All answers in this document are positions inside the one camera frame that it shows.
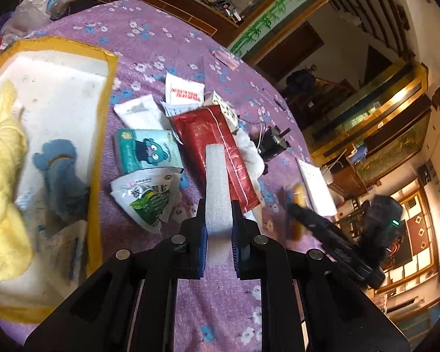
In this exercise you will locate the plain white tissue packet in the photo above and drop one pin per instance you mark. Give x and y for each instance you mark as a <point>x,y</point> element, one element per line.
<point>139,112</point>

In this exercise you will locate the lemon print tissue pack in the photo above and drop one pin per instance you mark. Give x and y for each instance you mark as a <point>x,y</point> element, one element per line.
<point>223,108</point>

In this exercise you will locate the pink face mask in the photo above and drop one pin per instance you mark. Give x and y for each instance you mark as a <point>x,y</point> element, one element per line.
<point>225,58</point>

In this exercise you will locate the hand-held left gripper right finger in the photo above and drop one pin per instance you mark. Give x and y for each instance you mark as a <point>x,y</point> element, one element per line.
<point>237,249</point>

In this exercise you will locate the white foam strip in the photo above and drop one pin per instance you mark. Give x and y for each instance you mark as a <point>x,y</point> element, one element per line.
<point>217,190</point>

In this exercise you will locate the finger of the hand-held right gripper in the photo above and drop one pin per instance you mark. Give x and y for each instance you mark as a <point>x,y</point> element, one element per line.
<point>315,223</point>

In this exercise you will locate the white cotton cloth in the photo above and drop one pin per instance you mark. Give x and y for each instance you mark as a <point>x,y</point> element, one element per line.
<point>247,146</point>

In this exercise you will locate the blue plush cloth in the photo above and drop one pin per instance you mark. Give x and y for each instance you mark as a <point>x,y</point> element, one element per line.
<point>58,176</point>

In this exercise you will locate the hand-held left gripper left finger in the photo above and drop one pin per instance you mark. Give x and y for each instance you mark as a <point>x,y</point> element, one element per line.
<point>201,244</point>

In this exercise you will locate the white packet red print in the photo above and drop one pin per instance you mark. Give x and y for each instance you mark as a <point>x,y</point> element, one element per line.
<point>183,91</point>

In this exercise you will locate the glass fish tank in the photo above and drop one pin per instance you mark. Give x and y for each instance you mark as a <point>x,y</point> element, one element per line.
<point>370,117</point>

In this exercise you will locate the teal cartoon tissue pack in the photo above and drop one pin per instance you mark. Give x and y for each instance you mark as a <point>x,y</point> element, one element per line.
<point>146,150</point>

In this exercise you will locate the yellow sponge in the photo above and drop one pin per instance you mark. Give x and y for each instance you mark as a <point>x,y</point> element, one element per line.
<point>300,195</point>

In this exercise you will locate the white green snack packet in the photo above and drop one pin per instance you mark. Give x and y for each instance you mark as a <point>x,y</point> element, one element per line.
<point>146,198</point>

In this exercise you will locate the purple floral blanket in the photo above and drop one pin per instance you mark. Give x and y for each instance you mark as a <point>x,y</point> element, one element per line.
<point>150,44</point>

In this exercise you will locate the white foam box yellow tape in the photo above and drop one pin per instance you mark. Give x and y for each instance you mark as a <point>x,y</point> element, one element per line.
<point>58,80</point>

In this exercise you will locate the white printed plastic packet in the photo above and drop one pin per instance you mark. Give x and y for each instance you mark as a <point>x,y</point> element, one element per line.
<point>66,249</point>

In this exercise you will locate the red foil packet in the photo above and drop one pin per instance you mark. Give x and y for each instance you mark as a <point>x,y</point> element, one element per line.
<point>205,128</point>

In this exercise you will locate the yellow towel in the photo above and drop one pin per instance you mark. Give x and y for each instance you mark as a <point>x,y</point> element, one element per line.
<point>7,135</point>

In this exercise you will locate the bamboo print panel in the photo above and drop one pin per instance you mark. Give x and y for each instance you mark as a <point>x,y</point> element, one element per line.
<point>275,11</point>

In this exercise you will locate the black electric motor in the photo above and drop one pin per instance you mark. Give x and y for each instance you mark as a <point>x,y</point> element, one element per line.
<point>271,146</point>

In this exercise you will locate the clear plastic bags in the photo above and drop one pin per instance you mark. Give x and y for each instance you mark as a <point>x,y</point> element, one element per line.
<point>33,11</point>

